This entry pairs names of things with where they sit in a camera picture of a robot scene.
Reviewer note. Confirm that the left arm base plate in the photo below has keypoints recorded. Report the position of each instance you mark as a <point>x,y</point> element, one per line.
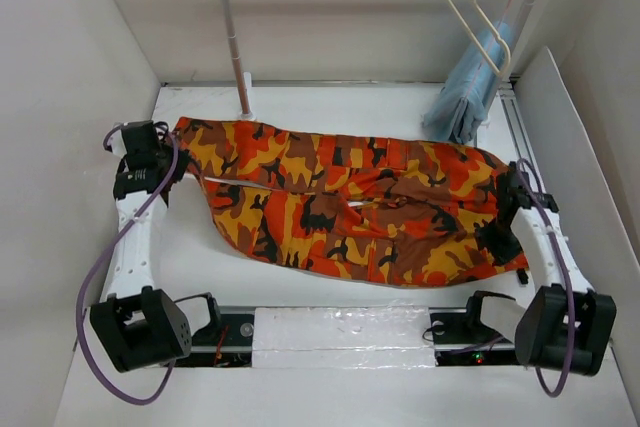
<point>227,346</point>

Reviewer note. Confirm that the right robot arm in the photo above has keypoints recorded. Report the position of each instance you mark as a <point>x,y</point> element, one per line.
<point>567,325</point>

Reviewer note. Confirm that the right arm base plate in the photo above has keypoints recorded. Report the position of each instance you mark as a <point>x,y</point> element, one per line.
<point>459,342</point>

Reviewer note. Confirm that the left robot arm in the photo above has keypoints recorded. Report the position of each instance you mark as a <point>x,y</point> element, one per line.
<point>138,324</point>

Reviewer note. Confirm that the light blue hanging garment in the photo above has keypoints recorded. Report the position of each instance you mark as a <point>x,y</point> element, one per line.
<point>461,105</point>

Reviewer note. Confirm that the orange camouflage trousers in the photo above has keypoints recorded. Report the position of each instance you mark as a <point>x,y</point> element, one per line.
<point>372,209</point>

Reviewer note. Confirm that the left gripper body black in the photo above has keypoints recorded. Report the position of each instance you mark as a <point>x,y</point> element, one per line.
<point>182,161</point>

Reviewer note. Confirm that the red wire hanger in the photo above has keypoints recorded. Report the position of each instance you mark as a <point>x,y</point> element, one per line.
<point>490,56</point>

